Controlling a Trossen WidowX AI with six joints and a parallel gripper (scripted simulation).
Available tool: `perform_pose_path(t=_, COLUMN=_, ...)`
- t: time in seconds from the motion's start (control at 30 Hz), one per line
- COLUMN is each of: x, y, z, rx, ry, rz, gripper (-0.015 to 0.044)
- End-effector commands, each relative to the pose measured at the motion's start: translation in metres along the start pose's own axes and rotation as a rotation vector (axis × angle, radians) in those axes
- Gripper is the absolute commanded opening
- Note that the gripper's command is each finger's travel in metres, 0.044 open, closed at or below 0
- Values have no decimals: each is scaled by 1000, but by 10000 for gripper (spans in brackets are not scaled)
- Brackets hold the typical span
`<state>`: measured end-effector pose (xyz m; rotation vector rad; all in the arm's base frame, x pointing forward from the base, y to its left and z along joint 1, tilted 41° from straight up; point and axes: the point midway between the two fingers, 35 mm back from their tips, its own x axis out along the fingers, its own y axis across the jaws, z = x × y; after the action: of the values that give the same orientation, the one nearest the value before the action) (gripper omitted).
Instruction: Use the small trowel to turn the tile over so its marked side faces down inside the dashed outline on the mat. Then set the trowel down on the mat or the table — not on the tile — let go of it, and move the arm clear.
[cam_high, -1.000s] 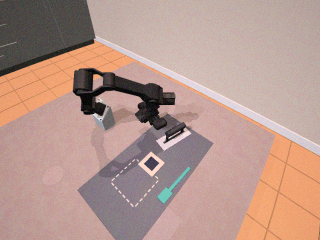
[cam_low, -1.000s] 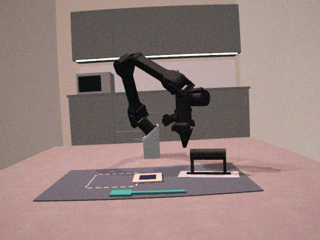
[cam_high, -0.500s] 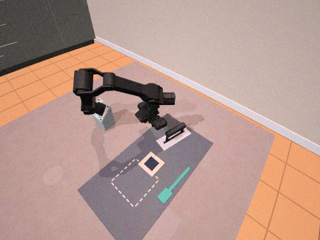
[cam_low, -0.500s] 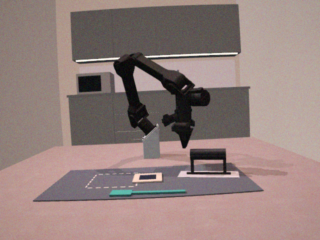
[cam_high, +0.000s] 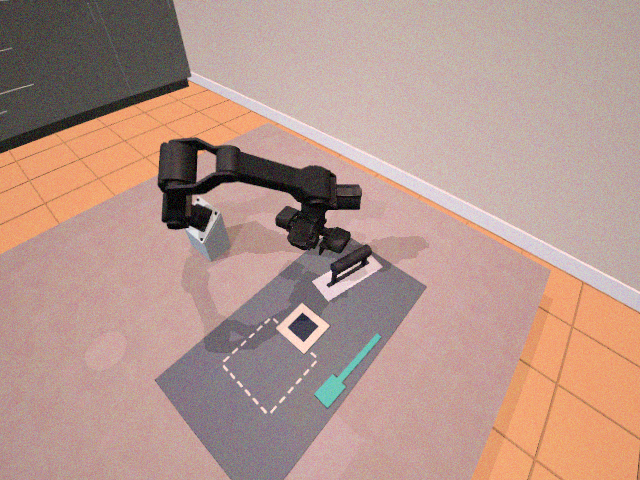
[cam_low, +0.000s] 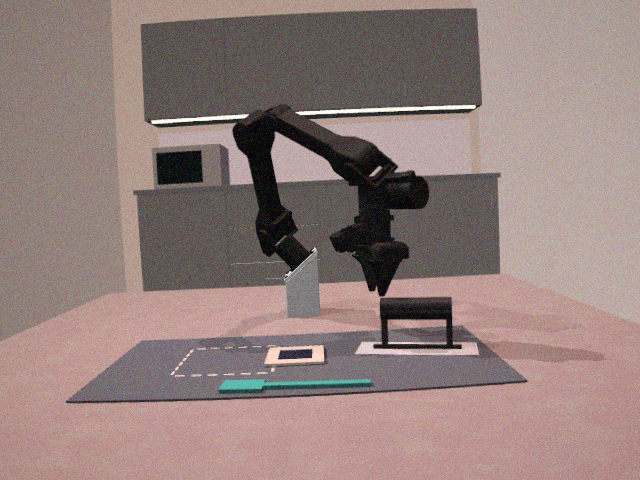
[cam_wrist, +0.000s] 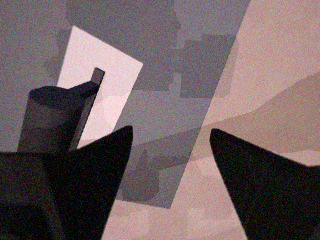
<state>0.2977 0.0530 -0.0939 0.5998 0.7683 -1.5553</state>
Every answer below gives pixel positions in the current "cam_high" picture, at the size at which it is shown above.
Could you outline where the teal flat trowel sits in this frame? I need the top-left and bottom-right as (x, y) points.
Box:
(314, 333), (381, 408)

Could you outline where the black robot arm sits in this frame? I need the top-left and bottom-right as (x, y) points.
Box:
(158, 137), (362, 250)

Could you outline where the peach square tile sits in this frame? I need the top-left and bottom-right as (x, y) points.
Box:
(276, 303), (329, 354)

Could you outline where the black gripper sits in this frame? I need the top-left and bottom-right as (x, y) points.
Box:
(275, 206), (351, 255)

